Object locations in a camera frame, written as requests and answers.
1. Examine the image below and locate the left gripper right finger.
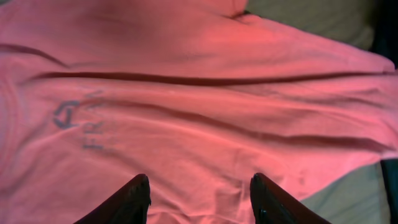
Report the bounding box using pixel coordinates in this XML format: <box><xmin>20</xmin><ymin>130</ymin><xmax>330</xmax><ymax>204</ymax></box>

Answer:
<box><xmin>250</xmin><ymin>173</ymin><xmax>330</xmax><ymax>224</ymax></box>

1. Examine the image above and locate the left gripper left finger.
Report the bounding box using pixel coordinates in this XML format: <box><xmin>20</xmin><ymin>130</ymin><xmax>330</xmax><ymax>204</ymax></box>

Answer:
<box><xmin>75</xmin><ymin>174</ymin><xmax>151</xmax><ymax>224</ymax></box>

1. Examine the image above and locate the red t-shirt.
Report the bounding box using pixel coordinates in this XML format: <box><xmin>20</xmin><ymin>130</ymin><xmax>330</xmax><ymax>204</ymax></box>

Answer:
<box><xmin>1</xmin><ymin>0</ymin><xmax>397</xmax><ymax>223</ymax></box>

